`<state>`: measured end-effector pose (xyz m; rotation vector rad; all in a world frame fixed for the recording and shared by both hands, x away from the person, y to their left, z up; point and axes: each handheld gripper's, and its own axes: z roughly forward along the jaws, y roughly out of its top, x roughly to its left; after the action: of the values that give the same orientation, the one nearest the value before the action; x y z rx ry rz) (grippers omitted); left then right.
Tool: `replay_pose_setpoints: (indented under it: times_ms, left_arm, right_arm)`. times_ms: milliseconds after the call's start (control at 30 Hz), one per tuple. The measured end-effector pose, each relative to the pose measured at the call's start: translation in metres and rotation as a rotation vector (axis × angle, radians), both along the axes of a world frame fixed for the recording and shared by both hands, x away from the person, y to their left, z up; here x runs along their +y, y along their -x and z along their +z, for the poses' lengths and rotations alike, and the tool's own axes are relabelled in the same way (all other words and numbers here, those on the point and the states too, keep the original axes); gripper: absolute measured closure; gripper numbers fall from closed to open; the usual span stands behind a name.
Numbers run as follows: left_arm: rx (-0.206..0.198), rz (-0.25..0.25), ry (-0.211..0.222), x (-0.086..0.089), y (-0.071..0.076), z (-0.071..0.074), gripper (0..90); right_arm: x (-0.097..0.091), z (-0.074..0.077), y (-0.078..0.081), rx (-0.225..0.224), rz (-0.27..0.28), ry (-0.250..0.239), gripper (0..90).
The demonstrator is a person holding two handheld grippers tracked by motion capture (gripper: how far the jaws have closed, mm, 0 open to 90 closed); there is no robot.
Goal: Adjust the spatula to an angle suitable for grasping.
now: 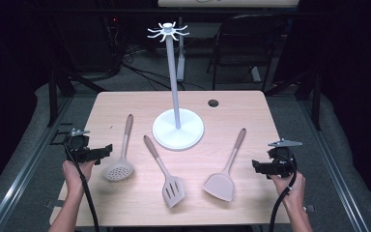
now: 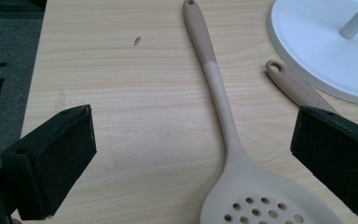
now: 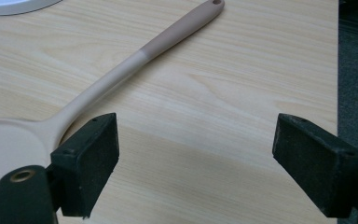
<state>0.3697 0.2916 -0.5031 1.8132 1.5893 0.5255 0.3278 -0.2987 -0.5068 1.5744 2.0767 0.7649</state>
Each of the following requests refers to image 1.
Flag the person's right hand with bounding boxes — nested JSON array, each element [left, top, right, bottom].
[[270, 171, 306, 211]]

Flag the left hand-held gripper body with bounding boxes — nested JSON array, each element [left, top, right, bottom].
[[63, 128, 95, 164]]

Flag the black frame leg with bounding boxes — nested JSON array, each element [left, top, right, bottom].
[[46, 69, 60, 128], [311, 71, 323, 131]]

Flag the white utensil rack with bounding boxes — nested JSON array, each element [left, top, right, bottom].
[[147, 21, 205, 152]]

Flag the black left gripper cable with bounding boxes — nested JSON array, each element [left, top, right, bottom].
[[64, 143, 100, 232]]

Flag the black floor cables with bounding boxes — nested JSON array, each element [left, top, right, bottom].
[[120, 44, 207, 92]]

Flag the black folding chair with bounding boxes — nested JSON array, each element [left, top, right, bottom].
[[206, 14, 289, 93]]

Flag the person's left hand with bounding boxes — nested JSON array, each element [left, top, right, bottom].
[[62, 159, 96, 194]]

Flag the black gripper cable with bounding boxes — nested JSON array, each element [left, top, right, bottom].
[[64, 143, 100, 232], [269, 154, 299, 232]]

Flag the grey perforated skimmer spoon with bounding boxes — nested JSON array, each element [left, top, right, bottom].
[[101, 113, 135, 183]]

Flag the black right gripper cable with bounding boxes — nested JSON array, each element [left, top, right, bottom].
[[269, 154, 299, 232]]

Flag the grey slotted spatula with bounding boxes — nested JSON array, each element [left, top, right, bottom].
[[142, 134, 186, 209]]

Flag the grey solid spatula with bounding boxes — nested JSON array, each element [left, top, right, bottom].
[[202, 128, 247, 203]]

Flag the metal floor rail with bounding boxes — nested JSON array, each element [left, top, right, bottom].
[[298, 96, 370, 232], [0, 96, 75, 232]]

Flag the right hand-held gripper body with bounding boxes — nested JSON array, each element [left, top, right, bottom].
[[268, 138, 303, 179]]

